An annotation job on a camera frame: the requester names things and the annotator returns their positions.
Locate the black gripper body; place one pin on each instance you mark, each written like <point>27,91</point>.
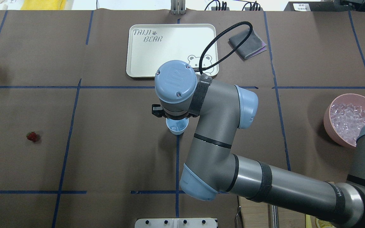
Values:
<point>156,110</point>

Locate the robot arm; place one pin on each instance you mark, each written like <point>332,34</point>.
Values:
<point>211,168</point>

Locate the light blue cup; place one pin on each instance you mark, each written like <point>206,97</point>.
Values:
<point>177,127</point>

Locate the pile of clear ice cubes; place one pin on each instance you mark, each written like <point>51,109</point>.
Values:
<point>347,120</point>

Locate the cream bear tray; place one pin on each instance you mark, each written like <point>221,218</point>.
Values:
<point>151,45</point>

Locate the grey folded cloth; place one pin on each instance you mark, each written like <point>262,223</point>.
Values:
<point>253,46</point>

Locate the red strawberry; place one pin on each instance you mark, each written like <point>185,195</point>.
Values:
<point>33,136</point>

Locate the wooden cutting board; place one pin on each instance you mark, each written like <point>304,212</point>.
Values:
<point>256,215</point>

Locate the metal muddler black tip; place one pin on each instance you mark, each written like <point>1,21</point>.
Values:
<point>273,216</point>

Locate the yellow cloth on desk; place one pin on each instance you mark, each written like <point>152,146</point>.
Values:
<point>43,5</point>

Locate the pink bowl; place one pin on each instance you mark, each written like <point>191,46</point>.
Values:
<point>345,98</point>

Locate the lemon slice four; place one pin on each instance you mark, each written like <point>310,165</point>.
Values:
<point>323,224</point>

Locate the aluminium frame post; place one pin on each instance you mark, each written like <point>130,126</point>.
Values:
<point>178,7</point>

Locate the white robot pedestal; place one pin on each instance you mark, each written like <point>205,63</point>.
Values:
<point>176,223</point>

